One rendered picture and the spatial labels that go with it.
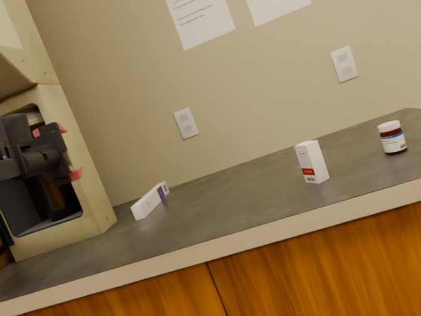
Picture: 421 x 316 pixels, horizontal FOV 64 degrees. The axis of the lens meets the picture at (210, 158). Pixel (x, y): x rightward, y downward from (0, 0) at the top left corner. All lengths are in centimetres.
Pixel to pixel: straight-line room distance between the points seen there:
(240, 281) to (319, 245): 17
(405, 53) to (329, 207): 89
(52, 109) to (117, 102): 41
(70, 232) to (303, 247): 71
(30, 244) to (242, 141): 81
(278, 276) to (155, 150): 85
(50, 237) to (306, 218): 80
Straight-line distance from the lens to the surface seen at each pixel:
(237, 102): 133
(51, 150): 80
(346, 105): 136
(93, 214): 107
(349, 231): 70
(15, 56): 107
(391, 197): 66
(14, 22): 115
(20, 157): 74
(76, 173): 84
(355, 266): 73
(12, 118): 75
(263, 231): 65
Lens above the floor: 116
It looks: 7 degrees down
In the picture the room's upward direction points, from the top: 21 degrees counter-clockwise
